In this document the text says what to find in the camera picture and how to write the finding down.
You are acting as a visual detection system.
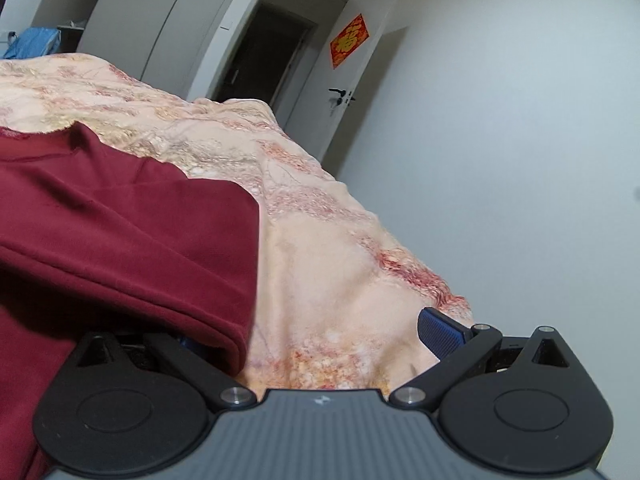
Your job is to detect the white door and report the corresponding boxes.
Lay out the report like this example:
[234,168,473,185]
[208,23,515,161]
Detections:
[286,0,407,182]

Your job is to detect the grey wardrobe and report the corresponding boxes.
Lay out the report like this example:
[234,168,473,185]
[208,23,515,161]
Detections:
[81,0,237,102]

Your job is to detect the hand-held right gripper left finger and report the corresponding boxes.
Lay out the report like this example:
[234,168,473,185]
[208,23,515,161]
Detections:
[74,331,257,407]

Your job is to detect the red door decoration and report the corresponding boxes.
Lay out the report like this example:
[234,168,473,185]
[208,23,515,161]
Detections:
[330,14,370,70]

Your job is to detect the blue cloth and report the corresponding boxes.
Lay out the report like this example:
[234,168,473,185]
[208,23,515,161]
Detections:
[2,27,62,60]

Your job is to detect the dark red garment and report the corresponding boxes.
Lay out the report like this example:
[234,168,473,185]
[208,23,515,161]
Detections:
[0,124,261,480]

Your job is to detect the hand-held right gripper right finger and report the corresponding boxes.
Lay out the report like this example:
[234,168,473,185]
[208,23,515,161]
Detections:
[389,307,569,407]

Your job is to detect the peach floral blanket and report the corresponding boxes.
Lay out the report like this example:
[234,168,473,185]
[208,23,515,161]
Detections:
[0,52,476,394]

